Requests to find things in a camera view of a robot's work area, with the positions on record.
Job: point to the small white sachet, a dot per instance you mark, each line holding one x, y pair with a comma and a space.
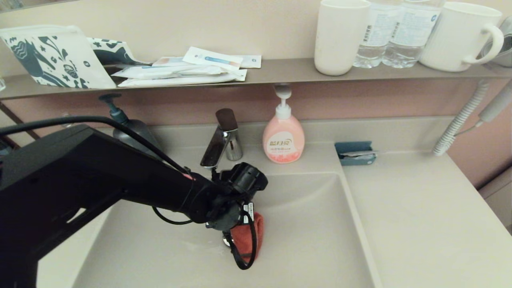
251, 61

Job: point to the clear drinking glass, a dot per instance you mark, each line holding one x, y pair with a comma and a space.
2, 83

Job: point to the blue soap dish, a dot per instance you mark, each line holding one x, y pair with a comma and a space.
354, 146

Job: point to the grey wall shelf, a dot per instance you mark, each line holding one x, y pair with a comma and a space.
280, 72

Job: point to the beige wash basin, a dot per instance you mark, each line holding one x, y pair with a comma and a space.
312, 240

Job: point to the white packet blue print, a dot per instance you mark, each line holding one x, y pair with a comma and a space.
167, 71

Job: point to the grey hair dryer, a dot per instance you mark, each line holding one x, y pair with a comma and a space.
496, 106

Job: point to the white toothbrush packet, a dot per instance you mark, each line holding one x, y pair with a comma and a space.
215, 59

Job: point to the pinkish small packet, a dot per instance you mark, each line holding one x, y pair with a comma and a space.
169, 61

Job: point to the white plastic tumbler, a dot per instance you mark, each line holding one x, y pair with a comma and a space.
340, 40

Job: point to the orange cleaning cloth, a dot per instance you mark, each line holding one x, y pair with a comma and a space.
242, 244

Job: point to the pink soap pump bottle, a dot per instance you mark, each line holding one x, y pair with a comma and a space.
283, 140

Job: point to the white ribbed mug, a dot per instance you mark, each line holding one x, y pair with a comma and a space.
452, 40

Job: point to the beige cabinet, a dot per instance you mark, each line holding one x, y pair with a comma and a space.
500, 196

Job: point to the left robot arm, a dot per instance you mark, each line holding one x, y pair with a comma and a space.
80, 180

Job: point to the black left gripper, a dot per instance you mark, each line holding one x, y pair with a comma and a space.
244, 180

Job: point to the dark grey pump bottle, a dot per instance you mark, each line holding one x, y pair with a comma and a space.
138, 128

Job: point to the chrome dryer holder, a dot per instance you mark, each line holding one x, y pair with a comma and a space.
507, 56

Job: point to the small patterned toiletry pouch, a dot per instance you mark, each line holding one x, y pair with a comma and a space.
115, 50

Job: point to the large white flat packet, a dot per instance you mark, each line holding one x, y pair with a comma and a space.
180, 81

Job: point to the wall mirror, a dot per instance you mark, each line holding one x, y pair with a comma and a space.
16, 3

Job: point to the chrome sink faucet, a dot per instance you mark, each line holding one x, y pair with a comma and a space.
214, 150

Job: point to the large patterned toiletry pouch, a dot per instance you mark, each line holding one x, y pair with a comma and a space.
52, 56

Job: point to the clear water bottle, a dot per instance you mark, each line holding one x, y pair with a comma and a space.
412, 36
374, 36

